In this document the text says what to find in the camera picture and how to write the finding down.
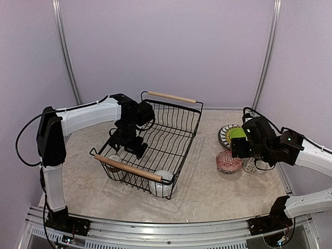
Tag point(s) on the green plate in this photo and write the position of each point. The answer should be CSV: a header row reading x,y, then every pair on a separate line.
x,y
236,132

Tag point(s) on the aluminium front rail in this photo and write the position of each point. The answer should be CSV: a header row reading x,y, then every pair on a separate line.
x,y
107,233

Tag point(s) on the right aluminium corner post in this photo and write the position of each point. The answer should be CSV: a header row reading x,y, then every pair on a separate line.
x,y
269,53

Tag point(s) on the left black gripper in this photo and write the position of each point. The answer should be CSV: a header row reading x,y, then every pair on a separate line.
x,y
135,149

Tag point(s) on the white calligraphy cup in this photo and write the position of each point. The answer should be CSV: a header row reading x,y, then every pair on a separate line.
x,y
248,165

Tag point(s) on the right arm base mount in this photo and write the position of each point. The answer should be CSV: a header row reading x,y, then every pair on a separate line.
x,y
274,221

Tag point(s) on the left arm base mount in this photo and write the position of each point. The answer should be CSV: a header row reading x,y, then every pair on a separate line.
x,y
62,221

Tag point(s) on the woven bamboo tray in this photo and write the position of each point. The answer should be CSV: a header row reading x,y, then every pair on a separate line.
x,y
227,136

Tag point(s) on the aluminium corner post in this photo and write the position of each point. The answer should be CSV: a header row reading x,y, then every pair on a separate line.
x,y
269,53
57,11

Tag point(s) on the left aluminium corner post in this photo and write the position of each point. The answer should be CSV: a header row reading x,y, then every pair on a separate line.
x,y
57,11

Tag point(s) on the white ceramic bowl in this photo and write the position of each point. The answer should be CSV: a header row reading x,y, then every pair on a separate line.
x,y
166,187

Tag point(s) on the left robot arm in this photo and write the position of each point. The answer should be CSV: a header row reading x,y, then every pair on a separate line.
x,y
128,115

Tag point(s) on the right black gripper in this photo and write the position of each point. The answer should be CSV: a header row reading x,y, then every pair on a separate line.
x,y
238,144

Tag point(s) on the white blue-striped plate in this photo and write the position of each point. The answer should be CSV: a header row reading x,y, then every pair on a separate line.
x,y
227,132

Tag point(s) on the blue white patterned bowl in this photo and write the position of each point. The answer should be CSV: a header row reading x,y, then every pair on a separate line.
x,y
226,163

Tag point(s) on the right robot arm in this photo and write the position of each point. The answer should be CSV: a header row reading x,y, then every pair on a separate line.
x,y
262,143

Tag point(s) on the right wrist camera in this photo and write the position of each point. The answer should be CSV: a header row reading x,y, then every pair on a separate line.
x,y
248,114

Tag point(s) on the black wire dish rack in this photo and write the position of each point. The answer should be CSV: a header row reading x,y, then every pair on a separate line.
x,y
169,140

